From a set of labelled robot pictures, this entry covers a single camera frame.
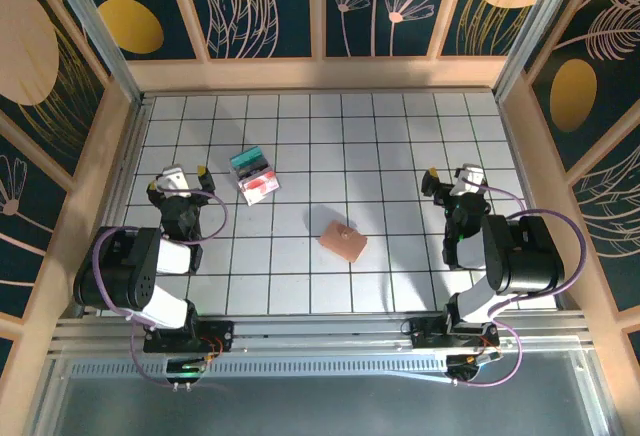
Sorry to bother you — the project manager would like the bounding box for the clear acrylic card box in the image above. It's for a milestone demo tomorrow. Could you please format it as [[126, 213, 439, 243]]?
[[228, 145, 283, 207]]

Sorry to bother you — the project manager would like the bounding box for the tan leather card holder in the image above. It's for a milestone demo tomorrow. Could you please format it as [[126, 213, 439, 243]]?
[[317, 220, 368, 263]]

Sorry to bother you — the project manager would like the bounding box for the black card stack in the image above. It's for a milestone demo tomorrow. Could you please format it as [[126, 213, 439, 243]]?
[[234, 158, 274, 181]]

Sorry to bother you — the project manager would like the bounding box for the white card with red blot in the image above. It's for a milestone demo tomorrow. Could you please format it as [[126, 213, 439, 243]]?
[[238, 171, 281, 206]]

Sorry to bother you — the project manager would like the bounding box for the small controller board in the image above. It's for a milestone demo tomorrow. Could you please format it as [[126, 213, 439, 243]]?
[[164, 355, 212, 376], [446, 350, 504, 383]]

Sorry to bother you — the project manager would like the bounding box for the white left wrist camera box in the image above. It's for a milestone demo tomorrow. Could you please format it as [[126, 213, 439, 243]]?
[[160, 165, 192, 201]]

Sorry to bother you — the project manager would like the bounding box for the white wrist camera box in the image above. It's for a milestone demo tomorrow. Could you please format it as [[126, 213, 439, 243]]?
[[160, 165, 192, 201], [451, 163, 486, 197]]

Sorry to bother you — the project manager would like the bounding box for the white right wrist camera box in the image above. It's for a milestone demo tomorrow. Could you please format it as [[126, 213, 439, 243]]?
[[451, 163, 486, 197]]

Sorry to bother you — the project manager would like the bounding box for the aluminium side rail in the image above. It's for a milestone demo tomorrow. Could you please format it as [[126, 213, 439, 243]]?
[[74, 100, 151, 317]]

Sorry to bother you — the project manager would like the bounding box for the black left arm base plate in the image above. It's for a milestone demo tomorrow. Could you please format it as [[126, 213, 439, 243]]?
[[143, 319, 235, 356]]

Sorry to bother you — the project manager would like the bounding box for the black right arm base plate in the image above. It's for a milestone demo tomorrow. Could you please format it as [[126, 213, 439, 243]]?
[[402, 314, 501, 352]]

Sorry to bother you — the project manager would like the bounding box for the aluminium corner post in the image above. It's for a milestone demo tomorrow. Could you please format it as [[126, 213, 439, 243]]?
[[42, 0, 147, 107], [492, 0, 586, 102]]

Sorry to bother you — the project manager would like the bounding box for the aluminium mounting rail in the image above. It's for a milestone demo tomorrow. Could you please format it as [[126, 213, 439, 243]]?
[[49, 310, 594, 357]]

